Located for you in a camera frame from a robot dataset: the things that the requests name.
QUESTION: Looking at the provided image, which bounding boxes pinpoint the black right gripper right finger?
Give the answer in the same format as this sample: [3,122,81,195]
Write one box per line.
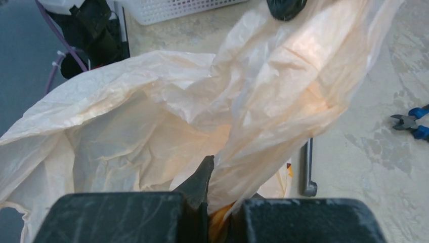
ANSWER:
[231,194,386,242]

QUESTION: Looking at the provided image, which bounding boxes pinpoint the grey metal crank handle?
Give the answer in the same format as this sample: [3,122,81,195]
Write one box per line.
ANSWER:
[299,138,318,197]

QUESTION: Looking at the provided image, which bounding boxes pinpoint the white plastic perforated basket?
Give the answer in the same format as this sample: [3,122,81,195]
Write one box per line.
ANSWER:
[118,0,242,25]

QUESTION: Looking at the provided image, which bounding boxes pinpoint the translucent orange plastic bag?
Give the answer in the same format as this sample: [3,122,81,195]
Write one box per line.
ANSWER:
[1,1,402,242]

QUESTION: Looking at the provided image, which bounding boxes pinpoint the blue handled pliers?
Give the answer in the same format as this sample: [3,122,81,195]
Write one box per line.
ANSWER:
[391,105,428,142]

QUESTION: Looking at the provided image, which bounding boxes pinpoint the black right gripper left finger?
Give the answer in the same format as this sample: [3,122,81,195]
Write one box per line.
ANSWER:
[35,155,214,242]

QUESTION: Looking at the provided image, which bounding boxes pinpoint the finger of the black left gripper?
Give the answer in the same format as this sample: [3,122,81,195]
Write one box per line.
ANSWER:
[266,0,307,21]

